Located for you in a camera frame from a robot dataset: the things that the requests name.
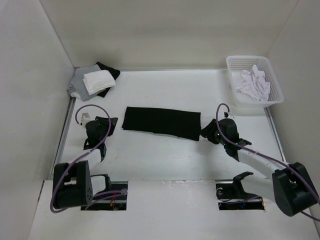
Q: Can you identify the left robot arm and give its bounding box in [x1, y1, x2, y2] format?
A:
[52, 113, 118, 211]

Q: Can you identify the folded grey tank top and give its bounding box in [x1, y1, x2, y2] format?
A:
[66, 64, 102, 102]

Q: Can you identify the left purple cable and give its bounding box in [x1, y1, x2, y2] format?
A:
[49, 104, 128, 214]

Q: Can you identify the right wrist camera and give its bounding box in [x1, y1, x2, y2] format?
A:
[224, 112, 234, 118]

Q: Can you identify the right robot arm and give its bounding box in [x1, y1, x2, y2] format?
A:
[200, 118, 320, 217]

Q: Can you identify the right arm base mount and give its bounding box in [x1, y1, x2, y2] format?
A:
[215, 181, 265, 211]

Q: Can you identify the folded black tank top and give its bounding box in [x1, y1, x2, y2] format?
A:
[96, 62, 121, 98]

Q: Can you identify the aluminium rail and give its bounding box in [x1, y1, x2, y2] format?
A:
[48, 97, 76, 180]
[264, 107, 288, 164]

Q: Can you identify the white tank top in basket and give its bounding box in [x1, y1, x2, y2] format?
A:
[235, 65, 271, 102]

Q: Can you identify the black tank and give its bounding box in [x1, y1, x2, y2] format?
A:
[122, 106, 201, 141]
[96, 62, 121, 98]

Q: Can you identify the folded white tank top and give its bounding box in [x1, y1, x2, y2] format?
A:
[82, 70, 116, 95]

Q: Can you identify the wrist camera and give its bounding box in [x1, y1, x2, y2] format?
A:
[224, 112, 234, 118]
[80, 112, 92, 128]

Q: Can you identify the white plastic basket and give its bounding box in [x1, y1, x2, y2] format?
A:
[226, 55, 284, 108]

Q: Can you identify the left aluminium rail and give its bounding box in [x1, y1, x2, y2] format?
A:
[48, 97, 76, 180]

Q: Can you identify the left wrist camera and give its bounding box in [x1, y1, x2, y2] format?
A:
[80, 112, 92, 128]

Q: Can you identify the right aluminium rail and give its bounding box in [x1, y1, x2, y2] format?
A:
[264, 107, 288, 164]

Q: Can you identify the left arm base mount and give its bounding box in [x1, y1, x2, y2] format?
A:
[80, 181, 128, 211]

